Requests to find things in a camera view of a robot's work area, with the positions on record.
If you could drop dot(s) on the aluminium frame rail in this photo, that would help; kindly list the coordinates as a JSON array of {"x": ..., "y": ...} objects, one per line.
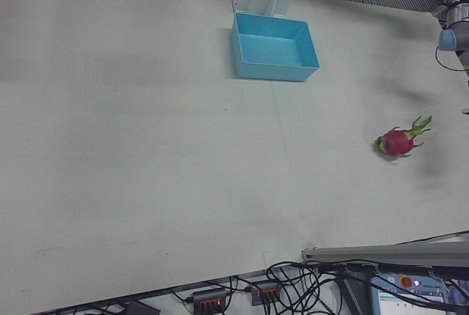
[{"x": 384, "y": 252}]

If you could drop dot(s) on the grey robot arm blue joint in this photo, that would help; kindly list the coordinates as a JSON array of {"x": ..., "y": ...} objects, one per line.
[{"x": 455, "y": 18}]

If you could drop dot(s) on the grey usb hub orange ports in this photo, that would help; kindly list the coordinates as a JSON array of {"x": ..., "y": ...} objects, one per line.
[
  {"x": 209, "y": 298},
  {"x": 266, "y": 292}
]

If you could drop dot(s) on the red dragon fruit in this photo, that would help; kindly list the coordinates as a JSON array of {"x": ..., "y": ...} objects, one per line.
[{"x": 398, "y": 142}]

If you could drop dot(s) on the black flat device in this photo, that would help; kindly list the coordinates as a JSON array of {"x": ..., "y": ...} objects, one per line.
[{"x": 139, "y": 308}]

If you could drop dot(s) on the robot teach pendant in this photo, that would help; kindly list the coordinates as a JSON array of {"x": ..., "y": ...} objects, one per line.
[{"x": 409, "y": 295}]

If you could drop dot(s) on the blue plastic bin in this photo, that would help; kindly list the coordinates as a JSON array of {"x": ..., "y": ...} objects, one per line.
[{"x": 273, "y": 51}]

